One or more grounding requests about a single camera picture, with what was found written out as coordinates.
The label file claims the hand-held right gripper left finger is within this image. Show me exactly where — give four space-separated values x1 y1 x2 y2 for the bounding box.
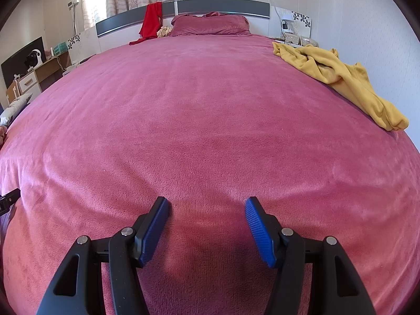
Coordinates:
35 196 170 315

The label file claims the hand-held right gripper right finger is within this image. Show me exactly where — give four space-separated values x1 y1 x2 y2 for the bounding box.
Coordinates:
244 196 378 315

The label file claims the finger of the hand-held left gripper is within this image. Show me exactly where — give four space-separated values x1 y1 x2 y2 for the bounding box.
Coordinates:
0 188 20 217

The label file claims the yellow knit sweater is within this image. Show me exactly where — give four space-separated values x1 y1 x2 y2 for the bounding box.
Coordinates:
272 41 410 132

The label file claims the white antler print pillow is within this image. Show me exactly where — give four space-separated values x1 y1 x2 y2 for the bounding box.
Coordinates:
0 93 33 127

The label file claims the white drawer cabinet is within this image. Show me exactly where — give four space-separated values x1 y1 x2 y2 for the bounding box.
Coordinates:
13 70 43 101

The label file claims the pink bed with blanket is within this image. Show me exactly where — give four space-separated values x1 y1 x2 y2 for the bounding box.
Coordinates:
0 34 420 315

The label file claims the black monitor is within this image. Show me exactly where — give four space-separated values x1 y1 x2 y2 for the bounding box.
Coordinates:
1 37 45 89

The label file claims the wooden desk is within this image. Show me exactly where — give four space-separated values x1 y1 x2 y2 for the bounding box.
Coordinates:
33 56 71 92

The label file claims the white round desk fan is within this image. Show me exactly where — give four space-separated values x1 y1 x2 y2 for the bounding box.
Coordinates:
24 49 45 73

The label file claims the thin pole phone stand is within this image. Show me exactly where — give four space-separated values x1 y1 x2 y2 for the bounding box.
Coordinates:
67 0 81 36

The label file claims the pink ruffled pillow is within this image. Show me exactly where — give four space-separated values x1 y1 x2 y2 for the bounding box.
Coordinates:
170 11 251 36

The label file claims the red garment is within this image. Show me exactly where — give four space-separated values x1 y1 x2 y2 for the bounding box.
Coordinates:
129 2 164 46

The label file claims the grey and white headboard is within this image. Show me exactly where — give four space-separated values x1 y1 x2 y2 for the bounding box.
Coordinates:
96 0 270 55

